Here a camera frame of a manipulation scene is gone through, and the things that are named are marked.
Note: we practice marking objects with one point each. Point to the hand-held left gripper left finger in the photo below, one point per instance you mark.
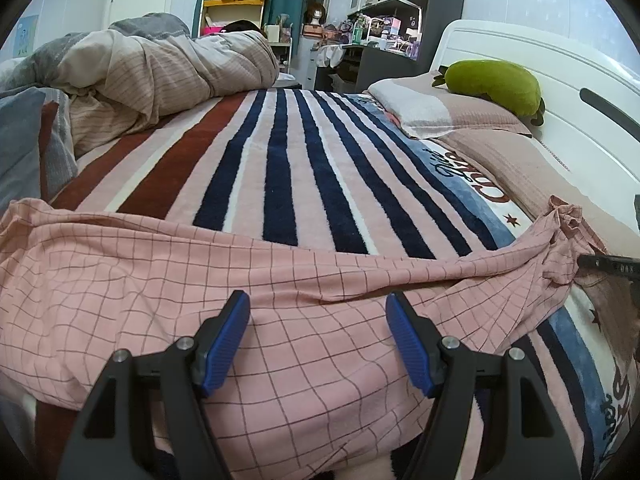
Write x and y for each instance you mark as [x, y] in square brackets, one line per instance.
[225, 345]

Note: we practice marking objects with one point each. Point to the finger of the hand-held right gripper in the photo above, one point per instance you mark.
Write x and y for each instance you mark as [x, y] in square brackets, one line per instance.
[615, 264]

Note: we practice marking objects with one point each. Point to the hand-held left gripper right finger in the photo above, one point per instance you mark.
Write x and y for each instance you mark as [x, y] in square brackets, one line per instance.
[407, 345]

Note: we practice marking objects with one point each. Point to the pink checked pants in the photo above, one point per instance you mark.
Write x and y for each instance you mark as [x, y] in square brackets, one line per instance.
[300, 310]

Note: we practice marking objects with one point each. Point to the pink ribbed pillow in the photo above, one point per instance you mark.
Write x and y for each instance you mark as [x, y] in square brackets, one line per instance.
[525, 170]

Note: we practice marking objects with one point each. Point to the striped plush blanket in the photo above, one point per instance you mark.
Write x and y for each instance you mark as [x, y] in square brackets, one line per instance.
[300, 170]

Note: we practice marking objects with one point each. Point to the white bed headboard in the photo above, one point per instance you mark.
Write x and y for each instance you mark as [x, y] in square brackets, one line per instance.
[575, 70]

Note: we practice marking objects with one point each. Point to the green plush toy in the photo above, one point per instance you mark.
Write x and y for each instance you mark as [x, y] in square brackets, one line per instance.
[490, 82]

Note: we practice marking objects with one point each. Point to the pink pillow with white towel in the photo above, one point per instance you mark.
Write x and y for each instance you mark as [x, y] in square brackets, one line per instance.
[450, 110]

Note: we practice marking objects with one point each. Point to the dark round stool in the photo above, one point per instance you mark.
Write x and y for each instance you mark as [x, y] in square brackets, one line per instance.
[289, 81]

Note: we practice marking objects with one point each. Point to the beige checked duvet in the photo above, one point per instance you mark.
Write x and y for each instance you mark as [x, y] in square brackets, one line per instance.
[150, 80]

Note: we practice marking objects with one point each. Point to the folded blue jeans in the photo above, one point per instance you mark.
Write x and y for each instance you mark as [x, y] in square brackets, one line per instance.
[20, 150]

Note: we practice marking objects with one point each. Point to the small white shelf cart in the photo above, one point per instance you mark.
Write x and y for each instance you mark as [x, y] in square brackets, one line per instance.
[280, 45]

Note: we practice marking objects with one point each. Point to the pink bag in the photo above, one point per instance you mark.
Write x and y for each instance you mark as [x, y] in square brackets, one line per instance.
[212, 31]

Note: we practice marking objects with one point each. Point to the black and white plush toy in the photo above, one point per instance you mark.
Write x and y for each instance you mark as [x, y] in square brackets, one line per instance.
[240, 25]

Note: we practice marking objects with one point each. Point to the yellow shelf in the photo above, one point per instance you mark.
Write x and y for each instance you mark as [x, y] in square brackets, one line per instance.
[235, 4]

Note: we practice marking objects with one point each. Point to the mannequin head with wig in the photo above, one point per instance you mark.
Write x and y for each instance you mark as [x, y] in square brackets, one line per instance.
[315, 12]

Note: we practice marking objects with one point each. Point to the small blue wall poster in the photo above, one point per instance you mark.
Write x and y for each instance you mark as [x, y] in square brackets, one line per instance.
[26, 35]

